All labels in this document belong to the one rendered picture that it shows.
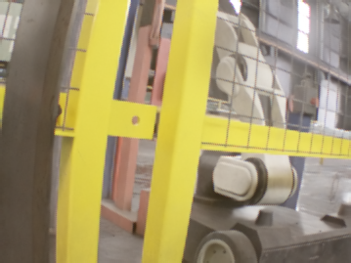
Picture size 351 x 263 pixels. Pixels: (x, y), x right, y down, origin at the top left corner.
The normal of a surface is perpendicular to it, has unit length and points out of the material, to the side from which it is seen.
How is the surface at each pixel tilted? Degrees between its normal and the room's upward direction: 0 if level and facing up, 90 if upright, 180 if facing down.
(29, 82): 90
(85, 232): 90
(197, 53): 90
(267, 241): 45
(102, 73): 90
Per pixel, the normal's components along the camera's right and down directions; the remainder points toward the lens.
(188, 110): 0.60, 0.10
